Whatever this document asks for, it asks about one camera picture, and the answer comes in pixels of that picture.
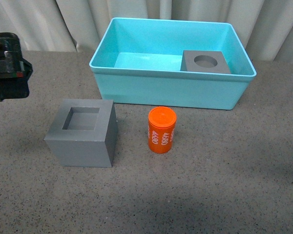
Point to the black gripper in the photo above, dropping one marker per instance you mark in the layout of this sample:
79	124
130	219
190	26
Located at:
14	69

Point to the gray block with square hole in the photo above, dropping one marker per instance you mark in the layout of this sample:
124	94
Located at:
84	133

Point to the orange cylinder with white numbers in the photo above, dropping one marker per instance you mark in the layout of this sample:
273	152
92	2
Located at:
161	126

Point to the gray block with round hole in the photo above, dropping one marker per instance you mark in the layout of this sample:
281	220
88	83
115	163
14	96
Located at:
204	62

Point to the light blue plastic box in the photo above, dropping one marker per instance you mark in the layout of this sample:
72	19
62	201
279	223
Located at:
138	61

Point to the gray curtain backdrop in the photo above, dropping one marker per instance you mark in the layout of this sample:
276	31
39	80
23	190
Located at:
265	27

